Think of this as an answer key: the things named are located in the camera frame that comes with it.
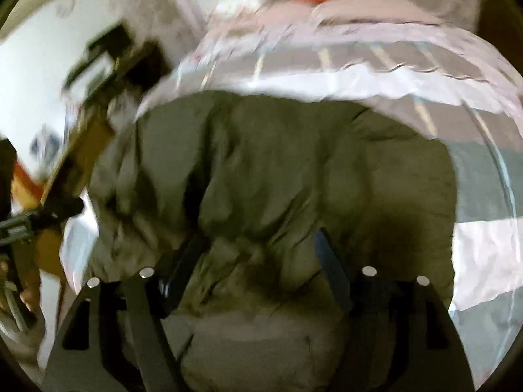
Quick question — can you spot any pink pillow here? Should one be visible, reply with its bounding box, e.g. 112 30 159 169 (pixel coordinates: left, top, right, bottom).
255 0 443 26

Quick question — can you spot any dark framed wall picture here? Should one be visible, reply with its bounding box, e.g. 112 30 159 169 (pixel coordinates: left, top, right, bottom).
62 22 134 91

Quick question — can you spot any wooden bedside furniture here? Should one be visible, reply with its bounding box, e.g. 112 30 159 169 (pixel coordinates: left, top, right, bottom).
36 40 173 283

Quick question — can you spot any olive green large jacket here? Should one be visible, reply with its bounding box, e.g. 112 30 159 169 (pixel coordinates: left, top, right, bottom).
86 91 457 391

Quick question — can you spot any pastel checked bed sheet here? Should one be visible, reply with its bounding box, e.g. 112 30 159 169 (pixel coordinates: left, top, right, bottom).
60 22 522 391

